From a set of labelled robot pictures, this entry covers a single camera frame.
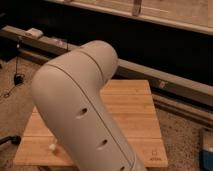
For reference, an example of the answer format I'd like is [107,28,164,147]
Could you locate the black handle at left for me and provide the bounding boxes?
[0,135,21,145]

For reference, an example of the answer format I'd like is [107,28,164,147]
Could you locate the black cable with plug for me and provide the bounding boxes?
[2,36,25,99]

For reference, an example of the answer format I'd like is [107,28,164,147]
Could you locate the blue white container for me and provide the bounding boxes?
[199,129,213,171]

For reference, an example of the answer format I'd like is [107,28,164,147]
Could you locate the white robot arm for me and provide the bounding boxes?
[32,40,147,171]

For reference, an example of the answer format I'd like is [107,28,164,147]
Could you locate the wooden cutting board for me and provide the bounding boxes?
[13,80,168,167]

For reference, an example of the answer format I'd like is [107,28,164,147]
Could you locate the white plastic bottle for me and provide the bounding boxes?
[49,143,57,151]

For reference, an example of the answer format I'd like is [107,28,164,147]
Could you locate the long wooden beam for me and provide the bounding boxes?
[0,26,213,107]

